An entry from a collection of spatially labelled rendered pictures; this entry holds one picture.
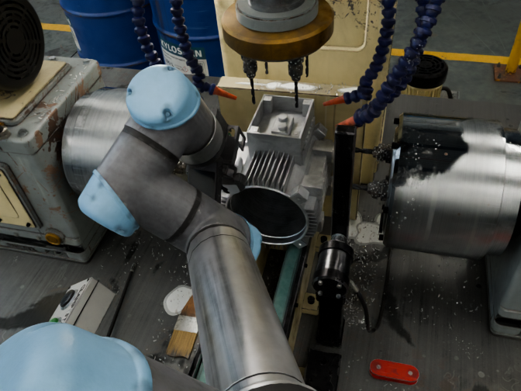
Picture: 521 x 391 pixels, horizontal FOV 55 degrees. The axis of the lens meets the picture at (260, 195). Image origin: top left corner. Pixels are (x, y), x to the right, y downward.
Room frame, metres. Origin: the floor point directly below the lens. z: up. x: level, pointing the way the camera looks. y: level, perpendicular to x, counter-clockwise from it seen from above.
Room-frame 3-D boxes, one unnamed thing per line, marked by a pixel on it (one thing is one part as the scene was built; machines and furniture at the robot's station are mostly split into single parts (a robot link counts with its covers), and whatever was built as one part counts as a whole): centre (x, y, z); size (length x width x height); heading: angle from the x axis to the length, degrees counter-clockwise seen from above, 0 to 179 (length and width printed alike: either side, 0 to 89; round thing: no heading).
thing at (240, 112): (0.88, -0.09, 0.97); 0.30 x 0.11 x 0.34; 71
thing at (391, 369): (0.40, -0.21, 0.81); 0.09 x 0.03 x 0.02; 72
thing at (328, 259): (0.65, -0.20, 0.92); 0.45 x 0.13 x 0.24; 161
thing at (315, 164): (0.72, -0.04, 1.01); 0.20 x 0.19 x 0.19; 160
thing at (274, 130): (0.75, -0.05, 1.11); 0.12 x 0.11 x 0.07; 160
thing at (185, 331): (0.57, 0.16, 0.80); 0.21 x 0.05 x 0.01; 163
